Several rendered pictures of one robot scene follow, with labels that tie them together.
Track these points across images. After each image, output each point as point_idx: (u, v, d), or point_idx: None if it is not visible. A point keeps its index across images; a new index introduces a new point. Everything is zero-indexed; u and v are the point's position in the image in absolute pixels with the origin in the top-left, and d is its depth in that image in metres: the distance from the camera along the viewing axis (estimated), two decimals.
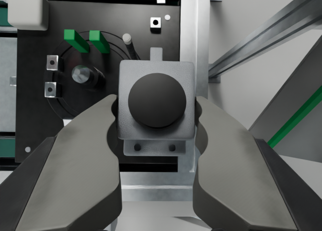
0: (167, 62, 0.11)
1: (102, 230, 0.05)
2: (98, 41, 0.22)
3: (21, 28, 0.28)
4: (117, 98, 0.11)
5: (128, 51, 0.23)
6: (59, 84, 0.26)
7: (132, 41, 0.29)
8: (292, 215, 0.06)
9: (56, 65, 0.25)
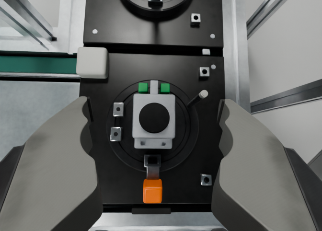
0: (160, 95, 0.20)
1: (102, 230, 0.05)
2: (167, 93, 0.25)
3: (85, 77, 0.31)
4: (87, 99, 0.11)
5: (192, 100, 0.26)
6: (122, 128, 0.28)
7: (183, 87, 0.32)
8: (318, 230, 0.05)
9: (122, 111, 0.27)
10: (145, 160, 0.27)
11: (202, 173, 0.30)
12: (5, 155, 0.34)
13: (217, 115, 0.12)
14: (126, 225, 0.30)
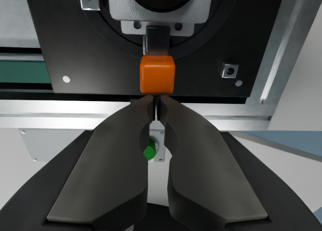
0: None
1: (102, 230, 0.05)
2: None
3: None
4: (153, 99, 0.11)
5: None
6: None
7: None
8: (262, 202, 0.06)
9: None
10: (144, 45, 0.17)
11: (226, 61, 0.21)
12: None
13: (156, 113, 0.12)
14: None
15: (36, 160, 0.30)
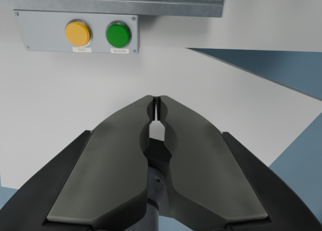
0: None
1: (102, 230, 0.05)
2: None
3: None
4: (153, 98, 0.11)
5: None
6: None
7: None
8: (262, 202, 0.06)
9: None
10: None
11: None
12: None
13: (156, 113, 0.12)
14: None
15: (28, 48, 0.36)
